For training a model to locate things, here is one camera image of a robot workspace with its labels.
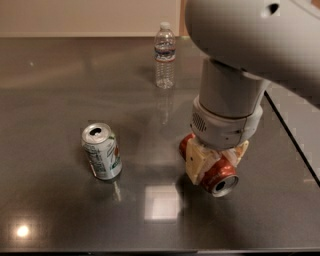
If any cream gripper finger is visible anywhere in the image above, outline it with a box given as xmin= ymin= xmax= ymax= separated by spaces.
xmin=186 ymin=138 xmax=220 ymax=185
xmin=222 ymin=140 xmax=249 ymax=167

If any red coke can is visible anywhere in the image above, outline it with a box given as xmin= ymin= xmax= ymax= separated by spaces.
xmin=179 ymin=133 xmax=239 ymax=197

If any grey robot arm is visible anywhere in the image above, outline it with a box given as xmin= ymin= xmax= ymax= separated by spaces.
xmin=185 ymin=0 xmax=320 ymax=150

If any white green soda can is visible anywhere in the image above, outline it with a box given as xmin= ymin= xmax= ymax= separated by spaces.
xmin=81 ymin=123 xmax=122 ymax=180

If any grey side table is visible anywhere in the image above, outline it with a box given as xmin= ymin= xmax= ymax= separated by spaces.
xmin=267 ymin=83 xmax=320 ymax=183

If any clear plastic water bottle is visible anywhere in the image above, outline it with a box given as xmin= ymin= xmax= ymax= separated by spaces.
xmin=154 ymin=22 xmax=176 ymax=89

